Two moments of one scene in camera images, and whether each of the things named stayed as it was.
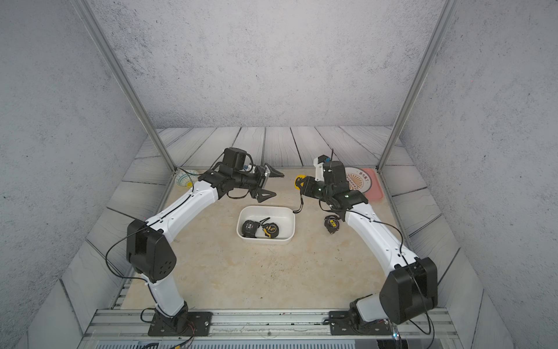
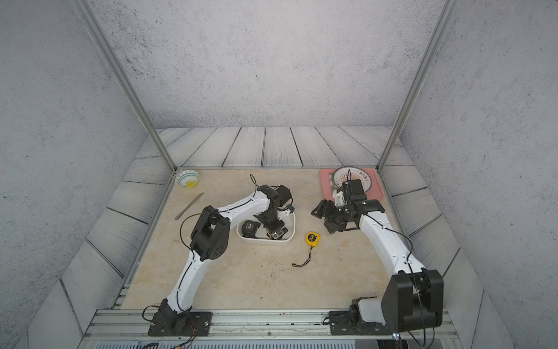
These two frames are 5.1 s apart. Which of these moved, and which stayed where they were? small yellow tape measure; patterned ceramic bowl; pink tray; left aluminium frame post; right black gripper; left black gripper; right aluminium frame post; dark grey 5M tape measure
Moved: right black gripper; small yellow tape measure; left black gripper
Stayed: pink tray; dark grey 5M tape measure; right aluminium frame post; patterned ceramic bowl; left aluminium frame post
